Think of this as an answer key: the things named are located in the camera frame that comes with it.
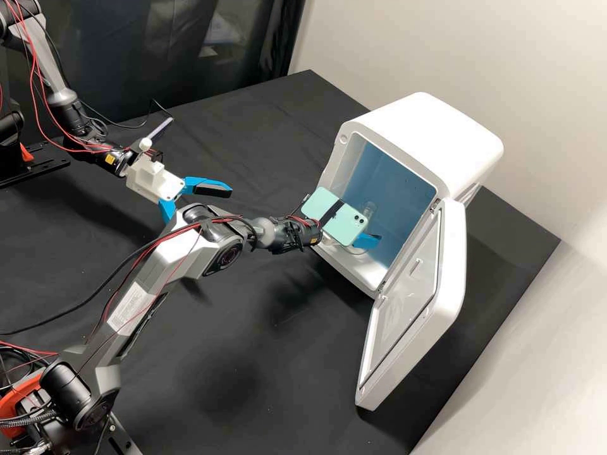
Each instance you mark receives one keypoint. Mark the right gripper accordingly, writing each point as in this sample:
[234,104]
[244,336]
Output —
[339,247]

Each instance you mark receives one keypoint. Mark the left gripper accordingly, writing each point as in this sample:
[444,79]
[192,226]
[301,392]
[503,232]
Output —
[151,180]

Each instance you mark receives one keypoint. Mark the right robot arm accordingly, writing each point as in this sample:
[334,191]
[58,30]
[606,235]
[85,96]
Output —
[156,265]

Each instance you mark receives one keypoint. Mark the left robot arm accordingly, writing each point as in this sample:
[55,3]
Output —
[59,92]

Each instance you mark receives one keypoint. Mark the clear flask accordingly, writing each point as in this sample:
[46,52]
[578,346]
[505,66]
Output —
[371,209]

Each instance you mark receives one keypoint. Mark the incubator door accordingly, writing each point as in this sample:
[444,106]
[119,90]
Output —
[427,303]

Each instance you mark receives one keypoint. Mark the white incubator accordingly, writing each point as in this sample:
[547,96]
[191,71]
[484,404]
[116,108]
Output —
[427,137]

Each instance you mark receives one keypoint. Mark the black mounting plate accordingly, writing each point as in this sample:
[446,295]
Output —
[45,166]

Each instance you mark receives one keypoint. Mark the right wrist camera phone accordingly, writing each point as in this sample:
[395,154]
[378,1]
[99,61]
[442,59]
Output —
[339,215]

